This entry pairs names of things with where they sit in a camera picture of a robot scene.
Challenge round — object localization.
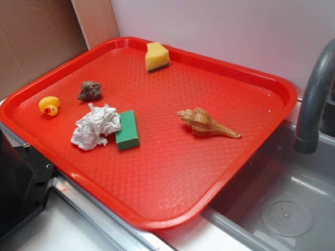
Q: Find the white paper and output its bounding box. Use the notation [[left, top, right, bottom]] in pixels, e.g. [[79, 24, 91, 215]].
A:
[[71, 103, 121, 151]]

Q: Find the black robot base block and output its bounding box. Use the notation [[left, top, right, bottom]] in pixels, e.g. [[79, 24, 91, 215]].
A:
[[1, 132, 55, 242]]

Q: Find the red plastic tray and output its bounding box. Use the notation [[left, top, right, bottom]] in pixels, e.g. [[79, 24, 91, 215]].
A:
[[1, 37, 297, 230]]

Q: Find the brown striped conch shell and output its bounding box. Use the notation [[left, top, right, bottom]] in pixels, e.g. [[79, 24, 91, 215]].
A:
[[177, 107, 241, 139]]

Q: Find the green rectangular block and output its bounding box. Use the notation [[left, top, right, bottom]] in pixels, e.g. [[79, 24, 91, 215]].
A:
[[116, 110, 140, 151]]

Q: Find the yellow sponge with dark pad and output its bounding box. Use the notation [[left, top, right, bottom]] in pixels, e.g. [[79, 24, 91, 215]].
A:
[[145, 42, 170, 73]]

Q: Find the brown rock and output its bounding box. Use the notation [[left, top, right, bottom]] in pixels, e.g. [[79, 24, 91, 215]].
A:
[[77, 81, 102, 102]]

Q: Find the yellow rubber duck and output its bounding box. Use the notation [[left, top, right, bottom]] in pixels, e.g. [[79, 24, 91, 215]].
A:
[[38, 96, 60, 116]]

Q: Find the light wooden board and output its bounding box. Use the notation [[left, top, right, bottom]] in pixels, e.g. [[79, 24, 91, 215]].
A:
[[71, 0, 120, 50]]

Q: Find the grey plastic sink basin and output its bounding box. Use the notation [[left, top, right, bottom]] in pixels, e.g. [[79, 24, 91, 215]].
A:
[[203, 122, 334, 250]]

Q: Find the grey curved faucet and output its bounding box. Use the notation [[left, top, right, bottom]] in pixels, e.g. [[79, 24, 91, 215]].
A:
[[294, 40, 334, 154]]

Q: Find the brown cardboard panel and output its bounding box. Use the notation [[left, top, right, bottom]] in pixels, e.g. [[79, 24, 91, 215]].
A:
[[1, 1, 87, 99]]

